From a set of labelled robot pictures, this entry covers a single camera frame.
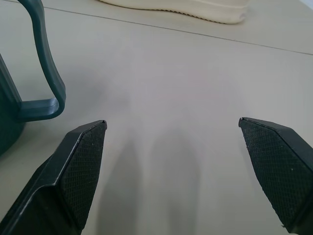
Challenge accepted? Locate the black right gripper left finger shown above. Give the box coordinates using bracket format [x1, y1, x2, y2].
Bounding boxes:
[0, 119, 108, 235]

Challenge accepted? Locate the dark green mug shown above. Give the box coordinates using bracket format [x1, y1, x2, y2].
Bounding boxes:
[0, 0, 67, 157]

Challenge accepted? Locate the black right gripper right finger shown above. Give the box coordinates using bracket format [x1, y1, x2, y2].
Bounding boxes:
[238, 117, 313, 235]

